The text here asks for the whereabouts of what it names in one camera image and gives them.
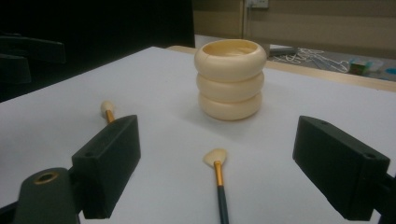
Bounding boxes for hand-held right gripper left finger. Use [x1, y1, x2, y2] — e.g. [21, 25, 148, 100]
[71, 114, 142, 219]

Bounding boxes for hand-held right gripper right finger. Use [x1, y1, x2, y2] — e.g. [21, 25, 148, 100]
[292, 115, 391, 222]

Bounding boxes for round makeup brush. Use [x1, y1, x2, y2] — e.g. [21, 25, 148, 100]
[100, 100, 117, 124]

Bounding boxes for wooden stick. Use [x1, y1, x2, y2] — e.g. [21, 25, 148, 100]
[203, 147, 231, 224]

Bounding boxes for cream ribbed brush holder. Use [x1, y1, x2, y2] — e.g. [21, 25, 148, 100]
[194, 38, 268, 121]

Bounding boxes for white table board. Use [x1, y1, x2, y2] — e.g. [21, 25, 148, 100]
[0, 46, 396, 224]

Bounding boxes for green small box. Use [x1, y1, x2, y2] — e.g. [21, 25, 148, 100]
[348, 59, 369, 77]

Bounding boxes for clear plastic container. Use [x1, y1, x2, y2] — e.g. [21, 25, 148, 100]
[367, 60, 386, 73]

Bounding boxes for grey flat object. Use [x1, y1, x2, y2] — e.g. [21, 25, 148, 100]
[268, 44, 299, 58]

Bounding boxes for black curtain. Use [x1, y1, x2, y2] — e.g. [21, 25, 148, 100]
[0, 0, 196, 103]

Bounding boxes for light wooden cabinet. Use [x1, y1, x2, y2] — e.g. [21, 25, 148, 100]
[191, 0, 396, 60]

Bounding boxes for white cables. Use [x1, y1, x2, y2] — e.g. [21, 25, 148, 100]
[274, 47, 350, 75]

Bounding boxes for white wall socket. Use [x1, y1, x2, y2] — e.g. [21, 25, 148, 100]
[245, 0, 270, 9]

